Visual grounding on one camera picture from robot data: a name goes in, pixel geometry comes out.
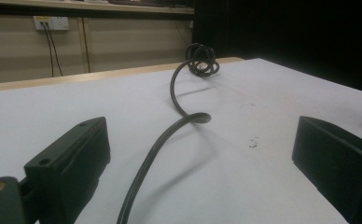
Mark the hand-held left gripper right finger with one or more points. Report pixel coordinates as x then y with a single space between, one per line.
341 161

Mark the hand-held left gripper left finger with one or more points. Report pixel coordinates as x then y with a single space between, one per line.
67 168

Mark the black curtain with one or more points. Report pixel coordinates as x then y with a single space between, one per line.
288 34

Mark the white wall socket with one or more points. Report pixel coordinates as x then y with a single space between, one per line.
51 23

